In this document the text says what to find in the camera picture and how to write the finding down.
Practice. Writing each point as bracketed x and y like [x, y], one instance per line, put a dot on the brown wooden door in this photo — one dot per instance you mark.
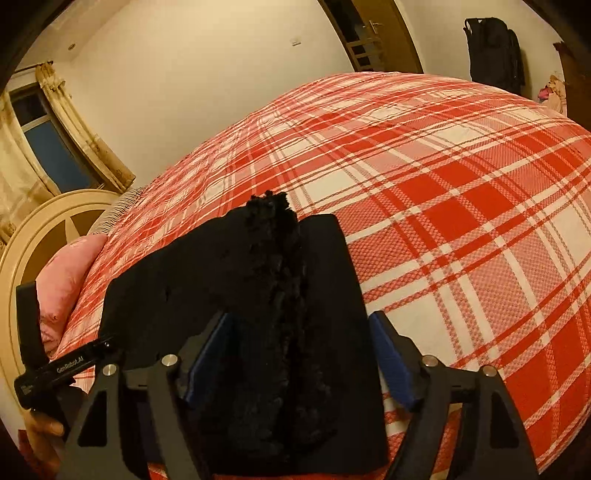
[397, 32]

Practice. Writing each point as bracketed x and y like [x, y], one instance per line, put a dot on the pink pillow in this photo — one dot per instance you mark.
[64, 281]

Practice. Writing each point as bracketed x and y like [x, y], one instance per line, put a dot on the wooden chair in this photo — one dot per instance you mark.
[364, 53]

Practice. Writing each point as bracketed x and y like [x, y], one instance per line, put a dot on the red plaid bed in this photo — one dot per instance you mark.
[461, 207]

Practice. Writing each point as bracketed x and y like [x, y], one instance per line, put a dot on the striped pillow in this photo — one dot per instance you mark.
[120, 207]

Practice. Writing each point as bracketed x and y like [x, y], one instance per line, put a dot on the brown wooden furniture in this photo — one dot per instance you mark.
[572, 78]

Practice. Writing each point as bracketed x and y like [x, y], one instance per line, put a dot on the black bag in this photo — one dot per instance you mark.
[491, 55]

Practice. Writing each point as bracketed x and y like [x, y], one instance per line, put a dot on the person's left hand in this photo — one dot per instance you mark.
[44, 438]

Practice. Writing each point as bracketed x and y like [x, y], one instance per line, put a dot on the cream patterned curtain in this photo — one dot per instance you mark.
[87, 134]
[16, 184]

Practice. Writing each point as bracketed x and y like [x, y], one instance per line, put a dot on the pile of clothes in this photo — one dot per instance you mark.
[554, 94]

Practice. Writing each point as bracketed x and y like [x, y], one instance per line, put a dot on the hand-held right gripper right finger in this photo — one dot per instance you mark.
[390, 355]

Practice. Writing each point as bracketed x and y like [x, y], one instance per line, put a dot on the window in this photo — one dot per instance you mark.
[51, 147]

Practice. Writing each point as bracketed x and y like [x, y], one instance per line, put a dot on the black pants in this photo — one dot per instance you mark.
[277, 300]

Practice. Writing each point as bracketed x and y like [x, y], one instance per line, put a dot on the cream wooden headboard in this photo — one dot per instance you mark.
[32, 240]

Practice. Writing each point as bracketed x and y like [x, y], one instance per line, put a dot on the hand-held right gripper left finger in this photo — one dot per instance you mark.
[207, 360]

